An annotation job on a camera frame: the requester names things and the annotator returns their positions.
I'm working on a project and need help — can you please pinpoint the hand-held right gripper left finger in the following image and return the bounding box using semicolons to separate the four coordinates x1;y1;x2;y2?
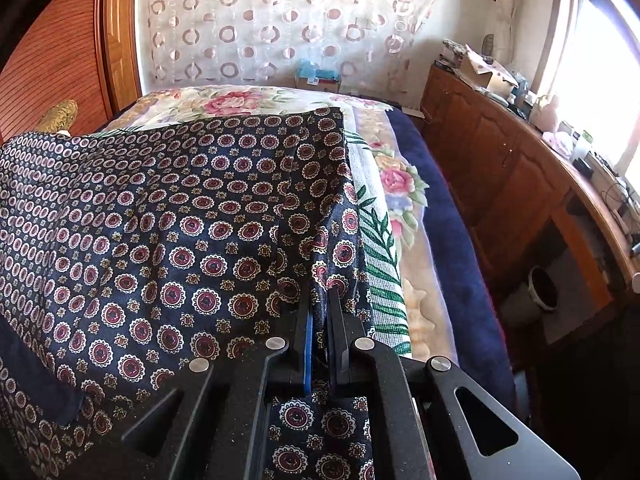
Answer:
120;305;316;480

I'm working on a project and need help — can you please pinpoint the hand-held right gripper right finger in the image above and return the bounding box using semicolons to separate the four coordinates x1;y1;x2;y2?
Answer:
327;290;581;480

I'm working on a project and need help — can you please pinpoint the navy circle-print shirt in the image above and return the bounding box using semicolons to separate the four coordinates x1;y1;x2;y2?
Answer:
0;107;376;480

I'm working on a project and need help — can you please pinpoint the palm leaf print sheet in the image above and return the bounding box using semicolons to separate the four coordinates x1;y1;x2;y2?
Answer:
345;130;416;361

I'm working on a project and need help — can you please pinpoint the navy blue blanket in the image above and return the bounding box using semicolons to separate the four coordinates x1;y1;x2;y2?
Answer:
390;107;516;411

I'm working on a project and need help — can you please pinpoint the dark waste bin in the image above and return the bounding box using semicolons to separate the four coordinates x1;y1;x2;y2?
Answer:
500;265;558;331

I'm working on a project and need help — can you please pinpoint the wooden cabinet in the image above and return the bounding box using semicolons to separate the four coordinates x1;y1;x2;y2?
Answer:
420;65;640;346

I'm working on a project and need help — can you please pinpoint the floral blanket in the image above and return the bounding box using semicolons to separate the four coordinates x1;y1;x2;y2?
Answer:
107;85;463;361

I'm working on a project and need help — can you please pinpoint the cardboard box with blue top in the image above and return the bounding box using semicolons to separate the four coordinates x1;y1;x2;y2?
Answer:
294;60;343;93

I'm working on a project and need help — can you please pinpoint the circle-patterned sheer curtain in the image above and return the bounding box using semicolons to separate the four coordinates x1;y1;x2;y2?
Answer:
135;0;441;96

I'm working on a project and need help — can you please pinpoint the white window curtain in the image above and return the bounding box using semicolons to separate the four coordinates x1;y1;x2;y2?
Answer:
492;0;561;76

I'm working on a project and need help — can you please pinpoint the wooden louvered wardrobe door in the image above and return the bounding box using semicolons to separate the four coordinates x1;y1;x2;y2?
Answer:
0;0;143;143

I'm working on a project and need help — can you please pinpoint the window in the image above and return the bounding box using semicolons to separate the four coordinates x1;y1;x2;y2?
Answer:
540;0;640;186

